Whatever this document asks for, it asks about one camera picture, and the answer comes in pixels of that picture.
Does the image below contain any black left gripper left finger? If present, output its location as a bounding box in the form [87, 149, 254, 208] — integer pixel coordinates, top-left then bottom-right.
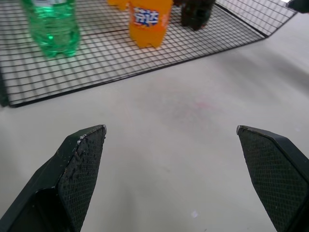
[0, 124, 108, 232]

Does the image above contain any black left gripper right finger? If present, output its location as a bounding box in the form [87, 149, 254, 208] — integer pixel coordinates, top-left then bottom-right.
[236, 125, 309, 232]

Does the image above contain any green plastic soda bottle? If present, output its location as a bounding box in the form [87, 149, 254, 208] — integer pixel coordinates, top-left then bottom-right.
[21, 0, 81, 58]

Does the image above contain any orange Fanta soda bottle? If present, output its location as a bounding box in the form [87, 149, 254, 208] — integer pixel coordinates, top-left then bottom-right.
[127, 0, 174, 50]

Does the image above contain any dark cola soda bottle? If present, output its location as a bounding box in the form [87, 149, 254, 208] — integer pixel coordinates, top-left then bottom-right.
[180, 0, 217, 31]

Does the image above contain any black wire grid rack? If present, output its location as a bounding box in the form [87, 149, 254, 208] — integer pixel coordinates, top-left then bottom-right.
[0, 0, 298, 108]

